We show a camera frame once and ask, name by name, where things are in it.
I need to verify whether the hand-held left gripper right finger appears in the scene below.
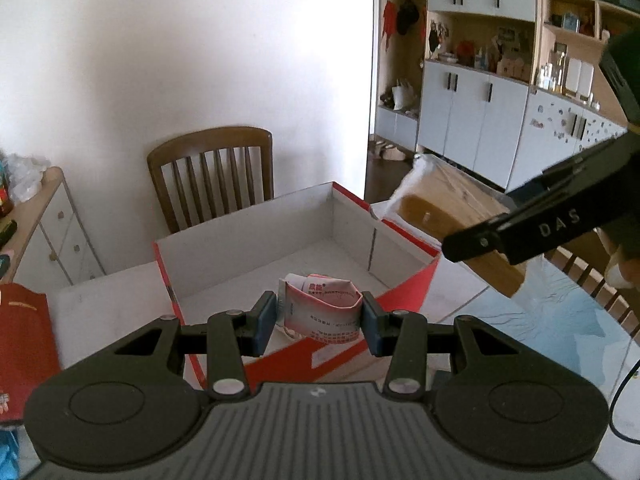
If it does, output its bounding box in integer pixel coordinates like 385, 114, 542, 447
361, 291, 521, 401

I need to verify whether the white wooden wall cabinet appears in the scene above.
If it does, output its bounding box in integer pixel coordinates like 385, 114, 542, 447
375, 0, 640, 193

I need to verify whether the white wooden sideboard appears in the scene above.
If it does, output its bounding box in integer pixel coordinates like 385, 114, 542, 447
10, 166, 107, 286

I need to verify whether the red paper bag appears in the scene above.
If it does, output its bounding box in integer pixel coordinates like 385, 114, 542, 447
0, 282, 62, 423

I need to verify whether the black cable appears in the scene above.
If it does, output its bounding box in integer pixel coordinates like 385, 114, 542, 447
609, 357, 640, 443

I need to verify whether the tan package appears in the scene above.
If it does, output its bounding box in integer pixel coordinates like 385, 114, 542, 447
389, 154, 528, 298

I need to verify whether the black hanging hat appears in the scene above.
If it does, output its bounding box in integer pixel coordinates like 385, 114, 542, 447
397, 0, 420, 36

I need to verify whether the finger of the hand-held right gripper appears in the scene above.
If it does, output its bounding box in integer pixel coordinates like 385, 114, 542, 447
442, 212, 516, 264

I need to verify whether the white pink packet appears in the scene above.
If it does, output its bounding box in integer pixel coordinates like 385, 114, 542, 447
277, 272, 363, 346

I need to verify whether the person's right hand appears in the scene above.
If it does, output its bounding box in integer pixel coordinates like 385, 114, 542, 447
599, 227, 640, 288

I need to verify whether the pair of shoes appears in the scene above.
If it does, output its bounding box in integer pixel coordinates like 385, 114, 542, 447
370, 142, 416, 161

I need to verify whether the red cardboard box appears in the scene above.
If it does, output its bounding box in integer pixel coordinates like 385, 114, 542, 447
152, 181, 443, 393

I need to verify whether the clear plastic bag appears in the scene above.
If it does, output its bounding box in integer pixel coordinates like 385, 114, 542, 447
5, 154, 51, 202

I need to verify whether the white tote bag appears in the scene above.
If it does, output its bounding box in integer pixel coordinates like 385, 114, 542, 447
391, 79, 415, 111

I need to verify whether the red hanging cloth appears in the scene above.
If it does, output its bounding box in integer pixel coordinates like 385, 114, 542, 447
382, 1, 399, 51

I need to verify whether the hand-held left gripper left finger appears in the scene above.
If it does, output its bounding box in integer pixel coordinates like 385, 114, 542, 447
114, 291, 277, 401

